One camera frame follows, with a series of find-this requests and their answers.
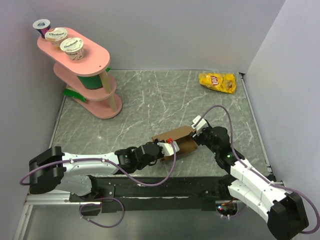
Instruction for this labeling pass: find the orange Chobani yogurt cup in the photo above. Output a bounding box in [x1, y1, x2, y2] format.
[44, 27, 68, 49]

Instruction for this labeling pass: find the purple yogurt cup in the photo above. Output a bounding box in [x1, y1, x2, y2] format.
[32, 19, 51, 39]

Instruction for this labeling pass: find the purple cable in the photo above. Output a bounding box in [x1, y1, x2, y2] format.
[79, 197, 125, 228]
[19, 141, 177, 188]
[196, 104, 320, 235]
[219, 199, 247, 221]

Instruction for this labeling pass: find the white Chobani yogurt cup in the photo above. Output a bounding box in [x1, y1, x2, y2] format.
[60, 37, 85, 61]

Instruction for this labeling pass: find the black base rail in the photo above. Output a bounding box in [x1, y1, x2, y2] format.
[69, 176, 244, 216]

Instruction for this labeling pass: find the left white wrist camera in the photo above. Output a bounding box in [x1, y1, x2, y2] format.
[157, 138, 180, 157]

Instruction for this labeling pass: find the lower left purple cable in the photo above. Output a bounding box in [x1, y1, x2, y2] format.
[79, 197, 125, 228]

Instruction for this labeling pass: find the pink tiered shelf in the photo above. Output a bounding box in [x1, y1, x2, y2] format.
[37, 28, 122, 119]

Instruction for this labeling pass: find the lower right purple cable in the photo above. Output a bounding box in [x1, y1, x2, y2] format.
[219, 199, 247, 221]

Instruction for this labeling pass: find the yellow chips bag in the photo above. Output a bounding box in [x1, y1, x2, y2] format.
[198, 72, 237, 94]

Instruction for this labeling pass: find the brown cardboard box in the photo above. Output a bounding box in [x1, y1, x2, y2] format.
[151, 125, 197, 158]

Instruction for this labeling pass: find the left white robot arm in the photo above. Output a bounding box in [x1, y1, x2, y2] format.
[29, 142, 164, 201]

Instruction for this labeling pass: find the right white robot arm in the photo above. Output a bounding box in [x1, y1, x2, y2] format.
[191, 126, 309, 240]

